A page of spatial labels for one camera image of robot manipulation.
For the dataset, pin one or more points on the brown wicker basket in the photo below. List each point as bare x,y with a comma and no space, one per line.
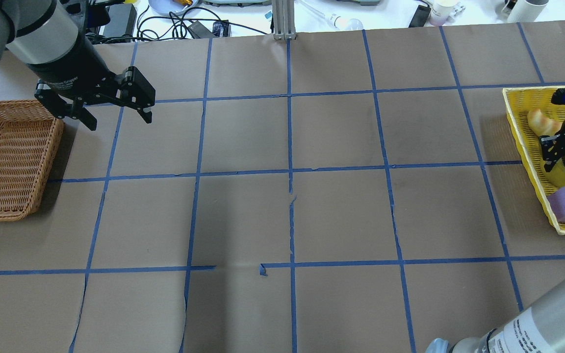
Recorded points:
29,140

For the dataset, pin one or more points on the white light bulb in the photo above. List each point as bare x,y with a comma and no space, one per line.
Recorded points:
343,23

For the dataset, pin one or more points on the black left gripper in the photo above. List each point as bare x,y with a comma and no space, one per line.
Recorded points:
69,68

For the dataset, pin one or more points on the brass cylinder part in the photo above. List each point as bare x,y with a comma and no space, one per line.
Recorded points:
184,3

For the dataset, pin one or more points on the yellow plastic basket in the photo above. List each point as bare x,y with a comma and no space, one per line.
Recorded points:
518,101

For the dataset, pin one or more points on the toy croissant bread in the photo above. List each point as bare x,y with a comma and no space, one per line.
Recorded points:
541,125

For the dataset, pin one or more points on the black power adapter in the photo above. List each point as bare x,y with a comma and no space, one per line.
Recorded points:
121,20

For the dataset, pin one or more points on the white paper cup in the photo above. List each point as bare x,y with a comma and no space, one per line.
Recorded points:
441,10

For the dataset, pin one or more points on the aluminium frame post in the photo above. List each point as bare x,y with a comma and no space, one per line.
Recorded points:
283,20

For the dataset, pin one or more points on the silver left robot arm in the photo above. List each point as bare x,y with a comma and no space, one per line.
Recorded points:
37,31

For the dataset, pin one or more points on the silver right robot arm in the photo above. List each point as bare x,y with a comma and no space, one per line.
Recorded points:
540,328

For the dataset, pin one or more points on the blue plate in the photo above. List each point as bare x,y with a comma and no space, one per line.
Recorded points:
165,7

